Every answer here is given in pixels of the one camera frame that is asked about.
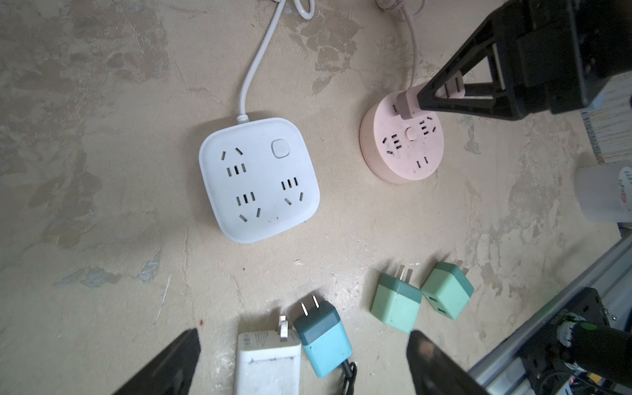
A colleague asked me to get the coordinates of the white flat charger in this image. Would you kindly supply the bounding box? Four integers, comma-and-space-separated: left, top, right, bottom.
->
234, 314, 302, 394

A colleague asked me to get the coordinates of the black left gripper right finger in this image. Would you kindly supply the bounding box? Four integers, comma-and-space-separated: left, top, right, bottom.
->
407, 330, 488, 395

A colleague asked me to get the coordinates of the green charger plug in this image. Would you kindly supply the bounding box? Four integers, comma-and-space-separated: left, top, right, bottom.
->
370, 265, 423, 334
421, 262, 474, 320

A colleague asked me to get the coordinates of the white square power strip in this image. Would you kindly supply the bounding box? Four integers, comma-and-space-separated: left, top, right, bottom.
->
199, 118, 320, 244

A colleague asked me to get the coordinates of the pink charger plug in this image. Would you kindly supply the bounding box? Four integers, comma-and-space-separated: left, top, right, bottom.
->
395, 71, 466, 120

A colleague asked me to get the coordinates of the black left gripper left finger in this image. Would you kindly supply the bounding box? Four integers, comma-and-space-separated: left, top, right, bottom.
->
115, 329, 201, 395

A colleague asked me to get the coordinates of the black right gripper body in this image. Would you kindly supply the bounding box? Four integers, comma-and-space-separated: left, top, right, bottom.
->
495, 1, 631, 119

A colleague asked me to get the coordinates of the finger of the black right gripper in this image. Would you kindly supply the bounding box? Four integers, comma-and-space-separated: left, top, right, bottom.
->
416, 59, 528, 120

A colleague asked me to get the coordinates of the pink round power strip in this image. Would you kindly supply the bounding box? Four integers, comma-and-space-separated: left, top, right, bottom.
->
359, 91, 444, 184

